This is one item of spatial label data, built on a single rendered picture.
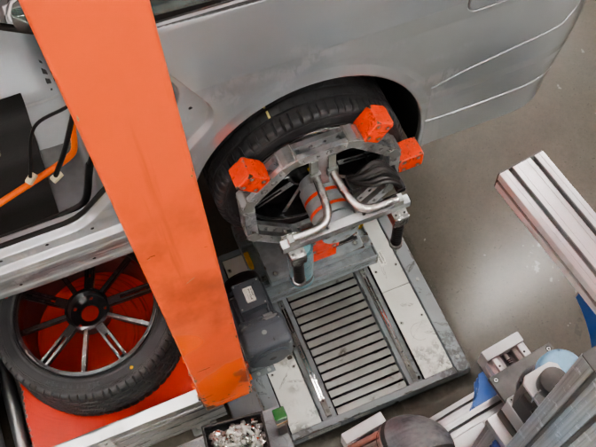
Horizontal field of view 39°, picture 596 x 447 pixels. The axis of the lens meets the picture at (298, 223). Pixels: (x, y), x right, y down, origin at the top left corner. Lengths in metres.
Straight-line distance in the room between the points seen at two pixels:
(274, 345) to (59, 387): 0.74
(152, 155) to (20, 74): 1.75
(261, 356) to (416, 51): 1.21
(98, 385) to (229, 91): 1.16
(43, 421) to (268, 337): 0.86
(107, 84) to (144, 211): 0.38
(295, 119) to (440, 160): 1.45
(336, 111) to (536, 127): 1.66
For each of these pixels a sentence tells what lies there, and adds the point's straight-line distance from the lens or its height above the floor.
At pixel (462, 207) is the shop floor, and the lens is 3.73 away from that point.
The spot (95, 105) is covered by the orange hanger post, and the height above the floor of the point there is 2.19.
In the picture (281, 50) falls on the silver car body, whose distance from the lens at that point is 2.23.
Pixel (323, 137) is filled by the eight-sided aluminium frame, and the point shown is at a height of 1.12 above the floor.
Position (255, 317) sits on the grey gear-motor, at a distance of 3.06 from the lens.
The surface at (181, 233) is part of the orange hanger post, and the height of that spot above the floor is 1.72.
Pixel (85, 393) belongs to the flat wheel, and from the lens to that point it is 2.95.
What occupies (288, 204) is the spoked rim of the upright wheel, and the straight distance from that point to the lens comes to 2.92.
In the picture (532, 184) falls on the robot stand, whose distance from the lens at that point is 1.43.
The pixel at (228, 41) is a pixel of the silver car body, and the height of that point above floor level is 1.60.
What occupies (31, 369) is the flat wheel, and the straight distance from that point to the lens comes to 3.03.
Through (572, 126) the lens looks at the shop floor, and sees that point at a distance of 4.06.
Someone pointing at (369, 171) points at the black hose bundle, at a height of 1.04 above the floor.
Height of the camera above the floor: 3.23
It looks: 62 degrees down
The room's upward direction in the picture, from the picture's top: 3 degrees counter-clockwise
